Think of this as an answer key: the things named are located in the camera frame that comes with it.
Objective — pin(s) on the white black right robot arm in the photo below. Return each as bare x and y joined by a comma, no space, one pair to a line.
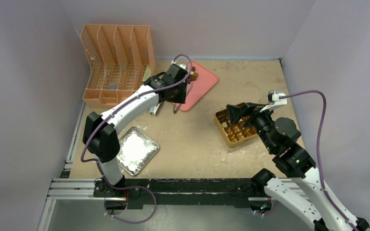
321,210

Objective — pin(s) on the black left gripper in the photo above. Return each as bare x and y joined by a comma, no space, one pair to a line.
181,99

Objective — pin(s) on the pink tongs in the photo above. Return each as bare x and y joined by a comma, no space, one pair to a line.
176,107

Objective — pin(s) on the silver foil tray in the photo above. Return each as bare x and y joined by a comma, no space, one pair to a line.
136,150

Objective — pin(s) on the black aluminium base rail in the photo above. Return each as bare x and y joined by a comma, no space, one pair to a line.
239,193

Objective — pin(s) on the pink plastic tray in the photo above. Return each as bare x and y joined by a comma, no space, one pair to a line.
198,88

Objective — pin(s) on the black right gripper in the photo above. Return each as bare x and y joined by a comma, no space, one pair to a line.
252,114

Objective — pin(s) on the green eraser block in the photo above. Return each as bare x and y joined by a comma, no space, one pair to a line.
147,73

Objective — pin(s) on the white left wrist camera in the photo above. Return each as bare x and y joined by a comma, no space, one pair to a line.
183,66

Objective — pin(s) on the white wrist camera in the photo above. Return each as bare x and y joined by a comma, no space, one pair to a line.
183,66
276,100

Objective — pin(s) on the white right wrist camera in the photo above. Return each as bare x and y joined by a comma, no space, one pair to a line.
276,100

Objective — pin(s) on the grey blue stapler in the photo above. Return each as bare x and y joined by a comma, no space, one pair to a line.
154,110

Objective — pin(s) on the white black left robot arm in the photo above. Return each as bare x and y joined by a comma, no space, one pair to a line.
100,136

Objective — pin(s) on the orange plastic file organizer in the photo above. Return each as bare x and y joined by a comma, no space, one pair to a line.
117,55

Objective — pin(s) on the gold chocolate box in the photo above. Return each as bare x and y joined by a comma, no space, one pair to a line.
234,135

